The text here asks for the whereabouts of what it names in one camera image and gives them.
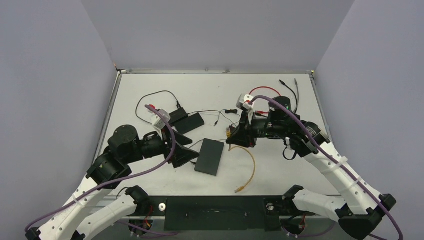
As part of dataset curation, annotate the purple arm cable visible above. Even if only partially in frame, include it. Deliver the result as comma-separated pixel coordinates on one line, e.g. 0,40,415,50
24,104,177,239
248,95,404,240

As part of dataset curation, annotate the red ethernet cable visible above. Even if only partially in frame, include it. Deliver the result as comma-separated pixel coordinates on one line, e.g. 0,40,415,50
249,86,282,116

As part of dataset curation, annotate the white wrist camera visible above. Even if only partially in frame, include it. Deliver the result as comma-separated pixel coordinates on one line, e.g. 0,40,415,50
236,93,254,112
150,109,171,131

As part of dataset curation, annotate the black adapter mains cable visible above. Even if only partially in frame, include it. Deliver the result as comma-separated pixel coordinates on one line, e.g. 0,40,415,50
135,90,182,125

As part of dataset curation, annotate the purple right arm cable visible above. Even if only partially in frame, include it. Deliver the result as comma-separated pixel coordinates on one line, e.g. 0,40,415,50
248,95,404,240

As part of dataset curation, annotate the black ethernet cable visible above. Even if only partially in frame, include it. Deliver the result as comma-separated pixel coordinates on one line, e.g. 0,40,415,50
278,79,299,100

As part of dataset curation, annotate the black ribbed power adapter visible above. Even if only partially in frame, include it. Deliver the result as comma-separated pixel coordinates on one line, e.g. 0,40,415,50
174,113,205,135

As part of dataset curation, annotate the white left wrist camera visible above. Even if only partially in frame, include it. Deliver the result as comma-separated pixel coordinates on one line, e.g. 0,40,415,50
150,109,171,131

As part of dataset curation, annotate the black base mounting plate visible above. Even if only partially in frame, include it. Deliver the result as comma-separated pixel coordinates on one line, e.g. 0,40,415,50
129,195,305,232

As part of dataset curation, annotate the orange ethernet cable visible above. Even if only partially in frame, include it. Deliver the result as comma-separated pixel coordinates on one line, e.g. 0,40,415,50
225,127,257,194

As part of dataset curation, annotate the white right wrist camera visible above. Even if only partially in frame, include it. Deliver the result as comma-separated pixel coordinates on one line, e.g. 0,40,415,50
236,93,254,112

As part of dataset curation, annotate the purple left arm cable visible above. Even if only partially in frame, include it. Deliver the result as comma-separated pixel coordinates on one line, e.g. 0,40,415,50
24,104,177,239

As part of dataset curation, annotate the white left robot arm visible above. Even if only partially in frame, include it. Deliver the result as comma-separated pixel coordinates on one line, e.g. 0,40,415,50
25,125,200,240

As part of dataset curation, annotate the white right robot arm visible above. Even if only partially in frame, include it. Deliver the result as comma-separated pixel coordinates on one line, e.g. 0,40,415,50
226,94,396,240

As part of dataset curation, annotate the black network switch box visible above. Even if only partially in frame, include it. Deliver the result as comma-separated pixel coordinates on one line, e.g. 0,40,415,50
194,138,225,176

